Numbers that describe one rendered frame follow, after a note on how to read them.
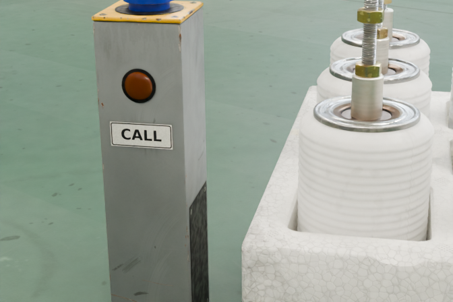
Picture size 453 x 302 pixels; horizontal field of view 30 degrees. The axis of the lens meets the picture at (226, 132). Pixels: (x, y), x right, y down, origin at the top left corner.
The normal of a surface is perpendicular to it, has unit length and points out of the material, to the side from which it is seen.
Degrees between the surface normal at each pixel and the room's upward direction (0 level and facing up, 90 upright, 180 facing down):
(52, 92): 0
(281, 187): 0
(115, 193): 90
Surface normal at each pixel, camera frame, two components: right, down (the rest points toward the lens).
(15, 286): -0.01, -0.94
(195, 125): 0.98, 0.06
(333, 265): -0.21, 0.33
